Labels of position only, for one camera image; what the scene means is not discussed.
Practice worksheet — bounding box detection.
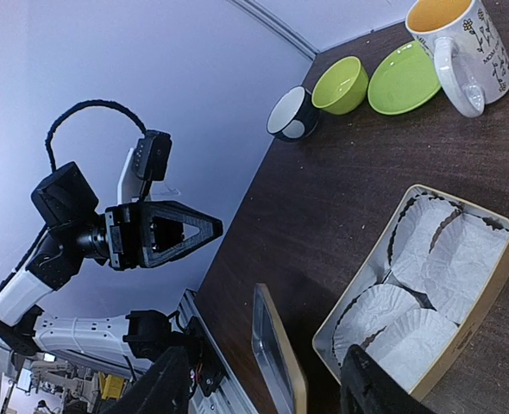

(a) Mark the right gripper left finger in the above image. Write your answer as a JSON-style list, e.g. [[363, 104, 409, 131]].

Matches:
[[120, 347, 191, 413]]

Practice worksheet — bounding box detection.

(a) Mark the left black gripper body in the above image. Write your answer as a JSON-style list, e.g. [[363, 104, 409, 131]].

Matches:
[[104, 202, 150, 271]]

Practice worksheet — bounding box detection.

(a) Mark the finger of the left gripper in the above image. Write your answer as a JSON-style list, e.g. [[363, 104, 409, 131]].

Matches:
[[140, 217, 223, 268], [141, 201, 223, 235]]

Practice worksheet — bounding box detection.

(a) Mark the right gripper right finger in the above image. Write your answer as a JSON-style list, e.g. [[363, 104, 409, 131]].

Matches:
[[340, 344, 434, 414]]

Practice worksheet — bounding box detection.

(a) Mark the bear print tin lid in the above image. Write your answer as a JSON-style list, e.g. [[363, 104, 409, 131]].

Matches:
[[251, 283, 308, 414]]

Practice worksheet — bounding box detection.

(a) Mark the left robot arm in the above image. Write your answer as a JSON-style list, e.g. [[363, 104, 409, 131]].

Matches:
[[0, 161, 223, 371]]

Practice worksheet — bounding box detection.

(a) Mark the white paper cupcake liner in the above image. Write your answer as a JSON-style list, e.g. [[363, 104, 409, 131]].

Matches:
[[389, 193, 460, 292], [423, 214, 509, 324], [331, 284, 420, 366], [366, 309, 457, 392]]

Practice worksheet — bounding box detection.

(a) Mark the beige tin box base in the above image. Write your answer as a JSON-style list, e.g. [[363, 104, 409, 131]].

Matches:
[[312, 185, 509, 399]]

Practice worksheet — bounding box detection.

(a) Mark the black white dotted cup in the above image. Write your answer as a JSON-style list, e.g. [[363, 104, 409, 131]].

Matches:
[[266, 85, 321, 142]]

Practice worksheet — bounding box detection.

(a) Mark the green small bowl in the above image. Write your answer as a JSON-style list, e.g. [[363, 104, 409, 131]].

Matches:
[[311, 56, 369, 116]]

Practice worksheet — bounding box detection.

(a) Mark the green saucer plate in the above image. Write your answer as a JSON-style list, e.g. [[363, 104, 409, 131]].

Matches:
[[368, 41, 441, 116]]

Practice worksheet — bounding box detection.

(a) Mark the white floral mug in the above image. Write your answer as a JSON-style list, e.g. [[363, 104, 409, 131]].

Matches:
[[405, 0, 509, 118]]

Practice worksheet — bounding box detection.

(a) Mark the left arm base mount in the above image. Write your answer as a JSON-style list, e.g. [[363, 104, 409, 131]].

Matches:
[[171, 317, 228, 398]]

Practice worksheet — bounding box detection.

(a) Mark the aluminium front rail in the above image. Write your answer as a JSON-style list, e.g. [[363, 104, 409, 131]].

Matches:
[[178, 289, 258, 414]]

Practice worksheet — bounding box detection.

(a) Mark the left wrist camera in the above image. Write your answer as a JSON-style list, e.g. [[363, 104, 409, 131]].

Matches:
[[116, 129, 173, 204]]

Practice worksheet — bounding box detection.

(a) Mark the left aluminium frame post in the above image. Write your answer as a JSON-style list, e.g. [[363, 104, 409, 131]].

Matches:
[[229, 0, 320, 61]]

